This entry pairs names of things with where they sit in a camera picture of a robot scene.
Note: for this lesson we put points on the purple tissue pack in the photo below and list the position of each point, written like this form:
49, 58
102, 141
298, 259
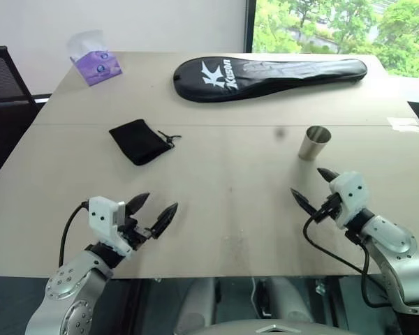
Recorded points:
95, 62

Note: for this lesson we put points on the black office chair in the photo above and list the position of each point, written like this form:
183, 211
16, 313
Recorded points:
5, 111

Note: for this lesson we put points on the silver robot torso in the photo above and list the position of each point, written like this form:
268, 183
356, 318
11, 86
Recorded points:
241, 307

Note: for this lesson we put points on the black Kason racket cover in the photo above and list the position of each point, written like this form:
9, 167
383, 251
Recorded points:
265, 79

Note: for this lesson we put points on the silver metal cup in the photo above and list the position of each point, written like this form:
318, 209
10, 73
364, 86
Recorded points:
313, 143

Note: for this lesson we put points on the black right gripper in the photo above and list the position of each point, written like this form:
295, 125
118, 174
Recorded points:
330, 208

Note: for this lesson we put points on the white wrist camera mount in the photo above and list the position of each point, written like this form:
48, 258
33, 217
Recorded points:
106, 221
349, 195

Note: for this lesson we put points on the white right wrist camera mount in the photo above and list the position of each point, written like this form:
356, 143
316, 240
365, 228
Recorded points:
349, 195

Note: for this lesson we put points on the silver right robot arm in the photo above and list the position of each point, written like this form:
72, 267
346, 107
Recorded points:
394, 251

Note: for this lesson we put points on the window with green trees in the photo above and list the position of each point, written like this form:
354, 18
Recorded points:
342, 31

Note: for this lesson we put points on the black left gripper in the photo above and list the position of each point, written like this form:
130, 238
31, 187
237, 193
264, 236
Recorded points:
137, 234

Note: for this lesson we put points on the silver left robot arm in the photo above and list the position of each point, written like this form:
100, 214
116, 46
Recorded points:
70, 300

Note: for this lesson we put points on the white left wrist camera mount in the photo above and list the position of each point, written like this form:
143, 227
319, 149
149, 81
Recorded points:
106, 221

